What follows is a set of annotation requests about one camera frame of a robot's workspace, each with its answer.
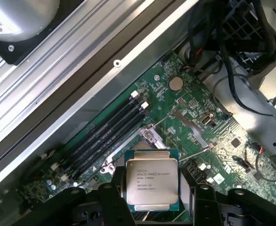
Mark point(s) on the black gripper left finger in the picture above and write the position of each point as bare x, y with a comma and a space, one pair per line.
107, 200

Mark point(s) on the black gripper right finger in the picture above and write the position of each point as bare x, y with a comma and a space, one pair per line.
206, 202

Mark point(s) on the CPU socket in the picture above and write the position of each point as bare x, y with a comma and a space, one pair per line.
149, 137

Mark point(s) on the black RAM slot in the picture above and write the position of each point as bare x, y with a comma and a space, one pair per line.
105, 128
114, 137
109, 133
119, 143

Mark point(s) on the black square chip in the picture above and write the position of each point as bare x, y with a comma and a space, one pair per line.
235, 142

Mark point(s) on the silver internal USB port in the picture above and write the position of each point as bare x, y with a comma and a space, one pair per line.
205, 120

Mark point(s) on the green motherboard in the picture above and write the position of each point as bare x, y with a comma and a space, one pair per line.
189, 106

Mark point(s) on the silver PC case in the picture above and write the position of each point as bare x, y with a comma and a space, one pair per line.
109, 80

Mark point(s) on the silver coin cell battery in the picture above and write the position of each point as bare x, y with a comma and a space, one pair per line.
175, 83

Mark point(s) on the metal slat table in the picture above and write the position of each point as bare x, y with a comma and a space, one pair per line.
34, 77

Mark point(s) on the black mounting plate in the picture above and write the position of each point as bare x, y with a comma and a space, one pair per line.
25, 51

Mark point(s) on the black fan grille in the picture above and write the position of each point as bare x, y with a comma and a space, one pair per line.
242, 26

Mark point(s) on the silver round base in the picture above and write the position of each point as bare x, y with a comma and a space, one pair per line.
22, 16

